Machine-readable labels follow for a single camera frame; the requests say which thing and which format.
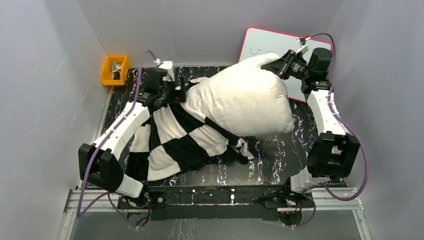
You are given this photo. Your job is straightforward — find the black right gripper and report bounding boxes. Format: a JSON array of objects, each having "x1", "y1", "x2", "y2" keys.
[{"x1": 260, "y1": 49, "x2": 311, "y2": 81}]

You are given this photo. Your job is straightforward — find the white pillow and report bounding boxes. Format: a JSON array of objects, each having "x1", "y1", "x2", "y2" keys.
[{"x1": 183, "y1": 52, "x2": 295, "y2": 137}]

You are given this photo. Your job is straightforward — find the black white checkered pillowcase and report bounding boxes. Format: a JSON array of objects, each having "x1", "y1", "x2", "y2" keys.
[{"x1": 125, "y1": 76, "x2": 255, "y2": 182}]

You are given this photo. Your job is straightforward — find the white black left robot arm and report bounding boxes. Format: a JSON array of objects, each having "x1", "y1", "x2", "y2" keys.
[{"x1": 78, "y1": 60, "x2": 186, "y2": 208}]

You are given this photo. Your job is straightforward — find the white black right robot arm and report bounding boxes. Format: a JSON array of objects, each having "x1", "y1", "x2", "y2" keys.
[{"x1": 256, "y1": 47, "x2": 360, "y2": 208}]

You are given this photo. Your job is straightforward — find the pink framed whiteboard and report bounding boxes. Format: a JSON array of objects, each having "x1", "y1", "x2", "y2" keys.
[{"x1": 238, "y1": 26, "x2": 333, "y2": 102}]

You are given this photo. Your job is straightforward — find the white object in bin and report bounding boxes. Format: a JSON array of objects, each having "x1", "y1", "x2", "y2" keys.
[{"x1": 111, "y1": 61, "x2": 122, "y2": 80}]

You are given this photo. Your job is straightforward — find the yellow plastic bin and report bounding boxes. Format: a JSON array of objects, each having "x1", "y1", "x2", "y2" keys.
[{"x1": 99, "y1": 55, "x2": 130, "y2": 86}]

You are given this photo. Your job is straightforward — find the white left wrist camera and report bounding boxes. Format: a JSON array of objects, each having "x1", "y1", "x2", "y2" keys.
[{"x1": 154, "y1": 58, "x2": 175, "y2": 82}]

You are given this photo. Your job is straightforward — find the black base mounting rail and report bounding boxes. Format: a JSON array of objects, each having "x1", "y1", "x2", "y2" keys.
[{"x1": 118, "y1": 185, "x2": 313, "y2": 221}]

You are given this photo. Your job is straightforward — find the aluminium frame rail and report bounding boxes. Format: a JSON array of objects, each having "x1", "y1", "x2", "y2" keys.
[{"x1": 57, "y1": 188, "x2": 374, "y2": 240}]

